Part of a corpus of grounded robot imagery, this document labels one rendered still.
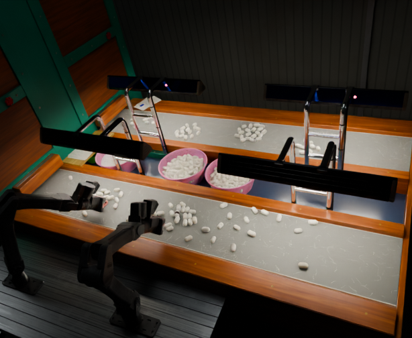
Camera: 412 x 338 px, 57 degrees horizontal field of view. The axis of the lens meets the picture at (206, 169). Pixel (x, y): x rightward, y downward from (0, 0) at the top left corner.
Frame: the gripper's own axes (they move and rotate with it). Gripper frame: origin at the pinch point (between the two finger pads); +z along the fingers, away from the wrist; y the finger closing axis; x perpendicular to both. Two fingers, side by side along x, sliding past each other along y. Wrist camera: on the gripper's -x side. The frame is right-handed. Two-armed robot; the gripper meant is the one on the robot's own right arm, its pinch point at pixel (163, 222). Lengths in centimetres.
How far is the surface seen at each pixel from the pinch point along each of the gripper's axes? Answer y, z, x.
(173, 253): -9.6, -4.5, 10.3
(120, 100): 83, 62, -59
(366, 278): -82, 7, 4
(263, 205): -36.3, 22.8, -13.0
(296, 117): -32, 78, -61
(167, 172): 21.4, 33.2, -19.1
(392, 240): -89, 23, -9
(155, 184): 21.2, 22.8, -13.1
